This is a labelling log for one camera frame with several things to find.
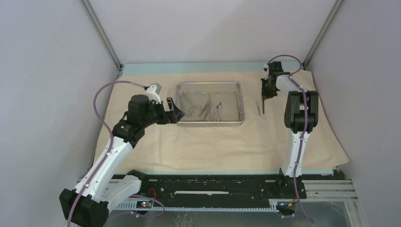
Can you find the thin metal needle tweezers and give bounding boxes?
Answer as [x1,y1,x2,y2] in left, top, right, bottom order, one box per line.
[255,100,264,116]

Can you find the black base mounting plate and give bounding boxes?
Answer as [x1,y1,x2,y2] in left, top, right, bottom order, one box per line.
[127,170,307,199]

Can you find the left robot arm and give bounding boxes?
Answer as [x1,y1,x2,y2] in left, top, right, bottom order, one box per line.
[59,83,184,227]

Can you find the metal surgical forceps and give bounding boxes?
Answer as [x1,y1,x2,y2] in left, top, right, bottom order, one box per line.
[200,102,222,122]

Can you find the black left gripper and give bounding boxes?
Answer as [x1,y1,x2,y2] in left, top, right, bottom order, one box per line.
[141,97,184,128]

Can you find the metal surgical instrument tray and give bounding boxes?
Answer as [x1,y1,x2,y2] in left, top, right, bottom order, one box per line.
[176,81,245,127]

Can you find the aluminium frame rail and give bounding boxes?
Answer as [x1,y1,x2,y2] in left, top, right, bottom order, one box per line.
[108,175,357,213]

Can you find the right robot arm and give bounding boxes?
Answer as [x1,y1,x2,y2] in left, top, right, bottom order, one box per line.
[261,61,319,178]

